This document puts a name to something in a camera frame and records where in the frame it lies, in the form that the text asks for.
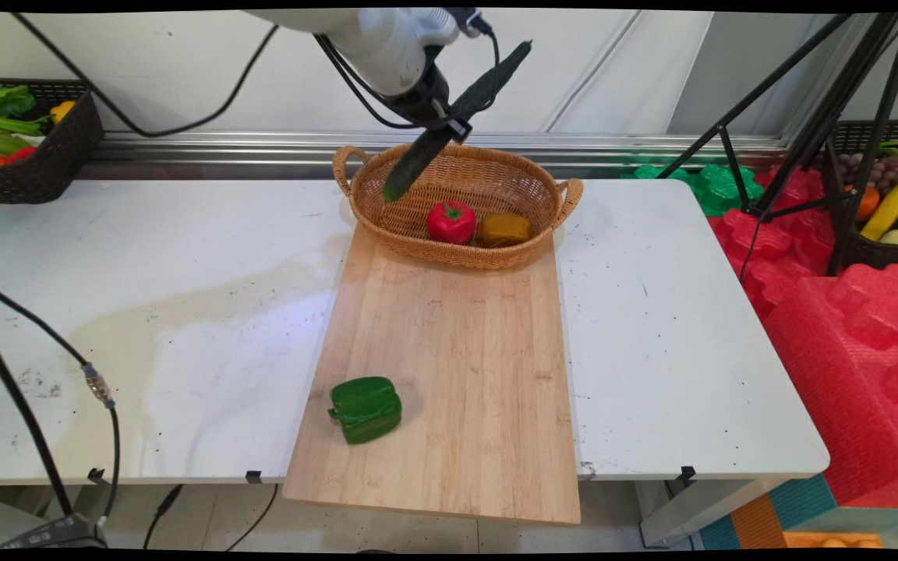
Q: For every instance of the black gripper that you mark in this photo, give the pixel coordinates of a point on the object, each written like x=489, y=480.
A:
x=422, y=97

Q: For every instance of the dark green cucumber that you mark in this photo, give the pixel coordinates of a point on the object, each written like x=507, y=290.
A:
x=488, y=82

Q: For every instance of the green bell pepper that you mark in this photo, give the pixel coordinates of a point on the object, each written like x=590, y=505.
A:
x=365, y=409

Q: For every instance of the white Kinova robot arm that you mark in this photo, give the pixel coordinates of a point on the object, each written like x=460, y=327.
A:
x=371, y=43

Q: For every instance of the woven wicker basket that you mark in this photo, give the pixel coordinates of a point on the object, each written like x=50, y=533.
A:
x=519, y=183

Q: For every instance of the red tomato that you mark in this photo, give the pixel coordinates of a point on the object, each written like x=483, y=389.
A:
x=450, y=224

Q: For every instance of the yellow brown bell pepper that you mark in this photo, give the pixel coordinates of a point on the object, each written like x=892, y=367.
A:
x=505, y=230

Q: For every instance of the wooden cutting board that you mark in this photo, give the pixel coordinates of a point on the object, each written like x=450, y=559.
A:
x=464, y=374

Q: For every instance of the green foam mat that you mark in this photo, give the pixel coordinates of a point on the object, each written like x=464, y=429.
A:
x=718, y=191

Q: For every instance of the small orange yellow pepper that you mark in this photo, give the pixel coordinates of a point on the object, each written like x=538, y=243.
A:
x=62, y=111

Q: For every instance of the black vegetable basket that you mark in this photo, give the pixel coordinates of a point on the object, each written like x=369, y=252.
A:
x=59, y=164

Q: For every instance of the orange fruit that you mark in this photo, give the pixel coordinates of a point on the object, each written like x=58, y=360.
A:
x=868, y=204

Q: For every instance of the purple grape bunch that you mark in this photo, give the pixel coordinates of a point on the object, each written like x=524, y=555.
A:
x=882, y=173

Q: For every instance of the green leafy celery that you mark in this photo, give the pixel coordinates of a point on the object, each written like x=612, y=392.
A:
x=8, y=100

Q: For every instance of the green stalk vegetable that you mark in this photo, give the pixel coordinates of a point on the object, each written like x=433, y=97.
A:
x=5, y=128

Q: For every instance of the large yellow banana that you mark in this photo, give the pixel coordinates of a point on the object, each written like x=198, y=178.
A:
x=884, y=212

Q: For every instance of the black fruit basket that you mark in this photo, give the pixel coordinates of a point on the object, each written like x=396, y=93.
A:
x=878, y=253

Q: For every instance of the red foam mat stack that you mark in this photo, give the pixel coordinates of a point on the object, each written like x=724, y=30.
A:
x=839, y=351

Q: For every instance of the teal orange foam block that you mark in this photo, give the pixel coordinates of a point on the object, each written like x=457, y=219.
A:
x=768, y=514

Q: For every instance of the black device under table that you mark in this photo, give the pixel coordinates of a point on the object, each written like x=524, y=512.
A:
x=55, y=534

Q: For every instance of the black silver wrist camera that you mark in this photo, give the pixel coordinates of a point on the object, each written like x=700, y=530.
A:
x=466, y=19

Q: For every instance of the metal wall rail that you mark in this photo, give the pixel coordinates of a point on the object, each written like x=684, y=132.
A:
x=262, y=148

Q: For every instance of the black camera tripod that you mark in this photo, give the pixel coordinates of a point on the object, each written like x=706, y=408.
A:
x=823, y=117

